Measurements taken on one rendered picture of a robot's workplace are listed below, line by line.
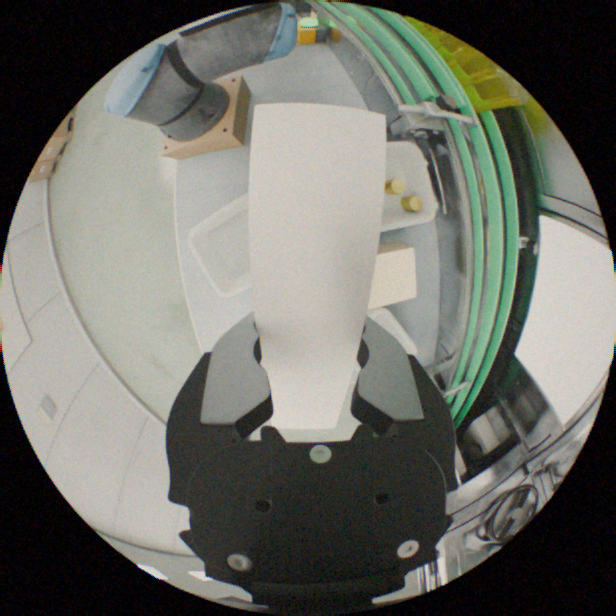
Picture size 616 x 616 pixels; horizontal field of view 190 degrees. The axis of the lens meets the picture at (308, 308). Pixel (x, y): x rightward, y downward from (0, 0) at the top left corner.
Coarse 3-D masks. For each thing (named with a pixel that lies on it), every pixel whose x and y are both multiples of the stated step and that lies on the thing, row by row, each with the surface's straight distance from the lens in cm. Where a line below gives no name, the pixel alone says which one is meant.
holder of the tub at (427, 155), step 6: (414, 144) 46; (426, 150) 52; (426, 156) 52; (432, 156) 51; (426, 162) 53; (432, 162) 51; (432, 168) 51; (432, 174) 52; (432, 180) 52; (438, 180) 50; (432, 186) 53; (438, 186) 51; (438, 192) 51; (438, 198) 52; (438, 204) 52; (438, 210) 53; (444, 210) 51
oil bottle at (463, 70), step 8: (472, 48) 47; (464, 56) 48; (472, 56) 47; (480, 56) 46; (448, 64) 50; (456, 64) 49; (464, 64) 48; (472, 64) 46; (480, 64) 45; (488, 64) 44; (496, 64) 44; (456, 72) 49; (464, 72) 47; (472, 72) 46; (480, 72) 46; (464, 80) 48
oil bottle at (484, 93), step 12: (492, 72) 44; (504, 72) 43; (468, 84) 46; (480, 84) 45; (492, 84) 43; (504, 84) 42; (516, 84) 42; (468, 96) 46; (480, 96) 44; (492, 96) 43; (504, 96) 42; (516, 96) 42; (528, 96) 44; (480, 108) 48; (492, 108) 48
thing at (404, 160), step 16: (400, 144) 43; (400, 160) 50; (416, 160) 45; (400, 176) 49; (416, 176) 46; (384, 192) 47; (416, 192) 48; (432, 192) 45; (384, 208) 47; (400, 208) 48; (432, 208) 45; (384, 224) 40; (400, 224) 40
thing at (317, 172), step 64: (256, 128) 10; (320, 128) 10; (384, 128) 11; (256, 192) 9; (320, 192) 9; (256, 256) 10; (320, 256) 9; (256, 320) 11; (320, 320) 11; (320, 384) 14
